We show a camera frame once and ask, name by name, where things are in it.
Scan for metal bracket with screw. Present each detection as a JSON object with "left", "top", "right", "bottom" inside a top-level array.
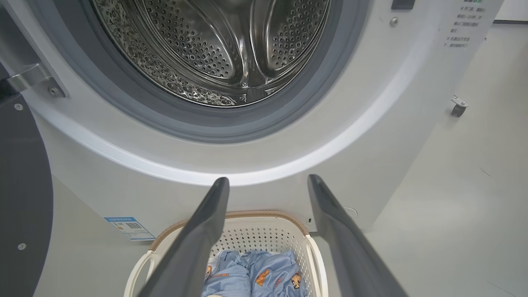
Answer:
[{"left": 6, "top": 64, "right": 66, "bottom": 99}]

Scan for blue energy label sticker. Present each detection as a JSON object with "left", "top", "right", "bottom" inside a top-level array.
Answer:
[{"left": 104, "top": 217, "right": 156, "bottom": 241}]

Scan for blue printed garment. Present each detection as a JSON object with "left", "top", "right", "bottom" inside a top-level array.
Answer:
[{"left": 202, "top": 249, "right": 308, "bottom": 297}]

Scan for dark grey round washer door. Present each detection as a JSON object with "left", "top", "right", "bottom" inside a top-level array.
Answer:
[{"left": 0, "top": 62, "right": 54, "bottom": 297}]

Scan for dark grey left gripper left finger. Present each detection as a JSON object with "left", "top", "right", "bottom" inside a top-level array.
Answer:
[{"left": 137, "top": 177, "right": 230, "bottom": 297}]

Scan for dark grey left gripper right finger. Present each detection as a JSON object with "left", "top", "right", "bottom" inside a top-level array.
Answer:
[{"left": 307, "top": 174, "right": 409, "bottom": 297}]

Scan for washing machine drum with clothes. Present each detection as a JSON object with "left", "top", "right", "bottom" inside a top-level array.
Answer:
[{"left": 89, "top": 0, "right": 332, "bottom": 108}]

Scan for white partition panel on casters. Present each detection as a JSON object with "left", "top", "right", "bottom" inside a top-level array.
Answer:
[{"left": 450, "top": 96, "right": 469, "bottom": 118}]

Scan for cream perforated laundry basket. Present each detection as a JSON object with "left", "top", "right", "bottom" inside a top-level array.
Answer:
[{"left": 124, "top": 210, "right": 329, "bottom": 297}]

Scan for white Hisense washing machine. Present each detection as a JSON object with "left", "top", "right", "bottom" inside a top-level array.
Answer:
[{"left": 0, "top": 0, "right": 506, "bottom": 242}]

